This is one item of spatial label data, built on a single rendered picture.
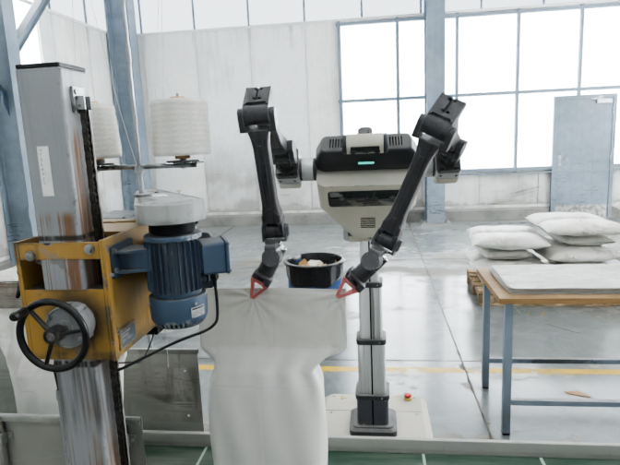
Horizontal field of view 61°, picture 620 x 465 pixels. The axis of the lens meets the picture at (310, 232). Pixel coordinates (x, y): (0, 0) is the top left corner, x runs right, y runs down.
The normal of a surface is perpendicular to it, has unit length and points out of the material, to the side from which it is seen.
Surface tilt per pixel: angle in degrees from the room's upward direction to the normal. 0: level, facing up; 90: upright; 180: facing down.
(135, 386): 90
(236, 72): 90
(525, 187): 92
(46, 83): 90
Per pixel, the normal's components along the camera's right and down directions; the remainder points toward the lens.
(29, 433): -0.12, 0.18
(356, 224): -0.07, 0.77
